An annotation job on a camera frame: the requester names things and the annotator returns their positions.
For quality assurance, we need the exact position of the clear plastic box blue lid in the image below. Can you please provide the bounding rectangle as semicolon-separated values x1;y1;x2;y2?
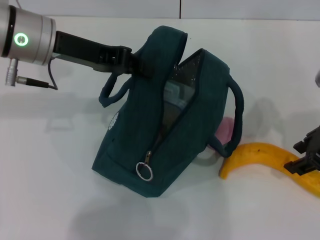
163;80;195;109

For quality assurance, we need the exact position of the left arm plug and cable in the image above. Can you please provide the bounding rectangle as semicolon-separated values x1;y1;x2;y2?
5;56;60;91

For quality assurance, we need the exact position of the dark teal fabric lunch bag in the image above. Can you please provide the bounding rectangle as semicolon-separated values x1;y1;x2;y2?
91;24;245;199

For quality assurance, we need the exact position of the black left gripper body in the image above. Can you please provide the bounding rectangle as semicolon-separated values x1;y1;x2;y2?
50;30;133;76

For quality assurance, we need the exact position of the pink toy peach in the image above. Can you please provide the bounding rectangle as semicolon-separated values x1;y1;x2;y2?
214;116;236;152

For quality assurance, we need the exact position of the yellow toy banana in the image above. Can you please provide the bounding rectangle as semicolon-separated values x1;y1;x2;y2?
219;141;320;197

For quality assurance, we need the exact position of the metal zipper pull ring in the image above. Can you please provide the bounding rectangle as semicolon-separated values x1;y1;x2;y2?
135;150;154;181

